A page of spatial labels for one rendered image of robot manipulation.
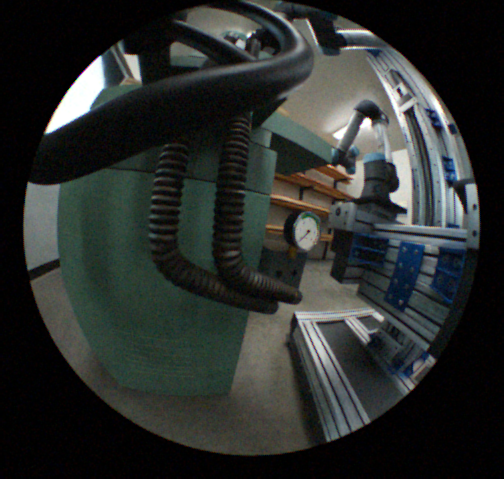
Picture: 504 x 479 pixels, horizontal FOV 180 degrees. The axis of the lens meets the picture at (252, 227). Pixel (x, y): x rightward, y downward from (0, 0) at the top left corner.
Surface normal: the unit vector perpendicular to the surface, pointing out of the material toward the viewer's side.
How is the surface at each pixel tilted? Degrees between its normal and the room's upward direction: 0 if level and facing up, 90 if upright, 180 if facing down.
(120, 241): 90
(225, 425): 0
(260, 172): 90
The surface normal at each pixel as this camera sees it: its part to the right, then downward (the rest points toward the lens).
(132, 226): 0.38, 0.11
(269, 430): 0.17, -0.98
